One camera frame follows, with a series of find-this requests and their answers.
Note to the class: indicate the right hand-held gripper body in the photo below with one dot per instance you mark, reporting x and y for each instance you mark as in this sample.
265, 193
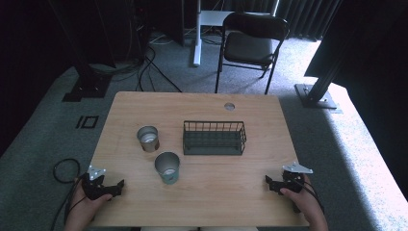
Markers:
293, 179

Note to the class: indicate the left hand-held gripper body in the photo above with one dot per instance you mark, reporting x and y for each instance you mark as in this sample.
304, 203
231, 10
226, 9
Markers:
93, 187

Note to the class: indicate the person's left hand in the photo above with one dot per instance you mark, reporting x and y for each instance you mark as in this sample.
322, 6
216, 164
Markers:
84, 211

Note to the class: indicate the person's right hand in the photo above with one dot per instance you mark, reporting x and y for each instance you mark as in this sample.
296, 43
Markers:
303, 205

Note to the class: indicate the teal steel cup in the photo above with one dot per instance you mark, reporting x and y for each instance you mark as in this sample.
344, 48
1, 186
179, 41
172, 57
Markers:
167, 168

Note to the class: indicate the brown steel cup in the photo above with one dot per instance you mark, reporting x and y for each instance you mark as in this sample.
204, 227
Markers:
148, 139

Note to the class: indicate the black stand with bolted base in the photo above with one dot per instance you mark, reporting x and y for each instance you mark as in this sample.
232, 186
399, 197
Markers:
316, 96

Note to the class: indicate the grey table grommet cap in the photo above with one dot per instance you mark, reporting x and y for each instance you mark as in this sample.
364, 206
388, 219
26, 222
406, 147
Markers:
229, 106

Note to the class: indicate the black stand with flat base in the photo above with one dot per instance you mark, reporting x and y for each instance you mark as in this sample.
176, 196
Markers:
88, 85

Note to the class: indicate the black folding chair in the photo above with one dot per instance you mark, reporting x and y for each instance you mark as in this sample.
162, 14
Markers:
248, 48

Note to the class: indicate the white desk frame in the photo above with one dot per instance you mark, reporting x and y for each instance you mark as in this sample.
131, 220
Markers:
197, 48

